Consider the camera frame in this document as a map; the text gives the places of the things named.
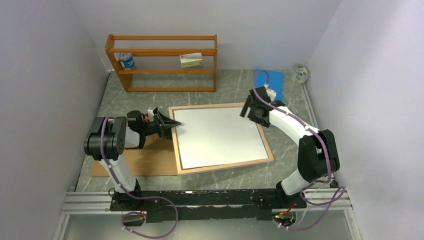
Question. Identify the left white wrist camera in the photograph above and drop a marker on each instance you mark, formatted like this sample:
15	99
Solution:
152	114

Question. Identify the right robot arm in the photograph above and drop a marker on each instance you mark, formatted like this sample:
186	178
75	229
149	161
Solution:
317	155

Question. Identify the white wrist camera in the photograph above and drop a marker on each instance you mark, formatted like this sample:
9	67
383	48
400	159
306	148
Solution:
272	94
152	114

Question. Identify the blue foam mat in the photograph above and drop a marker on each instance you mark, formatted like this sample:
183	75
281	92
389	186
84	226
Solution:
273	79

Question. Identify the clear tape roll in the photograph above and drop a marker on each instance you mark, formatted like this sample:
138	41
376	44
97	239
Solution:
299	73

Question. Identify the small white green box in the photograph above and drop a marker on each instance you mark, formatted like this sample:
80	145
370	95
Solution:
191	60

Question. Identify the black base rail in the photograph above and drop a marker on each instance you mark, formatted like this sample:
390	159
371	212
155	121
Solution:
169	205

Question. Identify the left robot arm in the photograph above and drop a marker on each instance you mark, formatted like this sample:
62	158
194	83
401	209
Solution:
109	137

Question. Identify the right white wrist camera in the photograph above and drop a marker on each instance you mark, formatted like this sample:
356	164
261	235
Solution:
272	94

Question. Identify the orange wooden shelf rack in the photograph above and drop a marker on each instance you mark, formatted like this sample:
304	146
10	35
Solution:
160	55

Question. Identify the brown cardboard backing board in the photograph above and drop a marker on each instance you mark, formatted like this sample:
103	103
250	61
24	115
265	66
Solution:
156	158

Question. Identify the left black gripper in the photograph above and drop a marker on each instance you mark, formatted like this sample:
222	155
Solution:
164	125

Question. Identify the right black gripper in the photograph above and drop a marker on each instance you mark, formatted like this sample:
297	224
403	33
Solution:
249	104

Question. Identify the blue white small jar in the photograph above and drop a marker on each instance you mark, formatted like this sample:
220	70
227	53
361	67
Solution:
127	60

